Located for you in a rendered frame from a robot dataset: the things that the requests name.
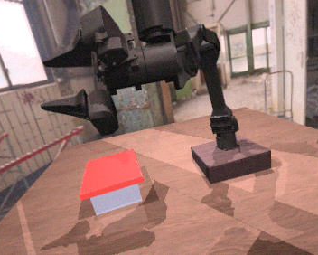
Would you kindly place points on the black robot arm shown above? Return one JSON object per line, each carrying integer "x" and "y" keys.
{"x": 169, "y": 55}

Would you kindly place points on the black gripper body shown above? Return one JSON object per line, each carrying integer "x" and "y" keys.
{"x": 101, "y": 108}

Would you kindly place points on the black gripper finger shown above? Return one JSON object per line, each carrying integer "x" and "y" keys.
{"x": 76, "y": 106}
{"x": 74, "y": 55}

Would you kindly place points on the red square lid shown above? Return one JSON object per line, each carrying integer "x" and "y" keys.
{"x": 110, "y": 173}

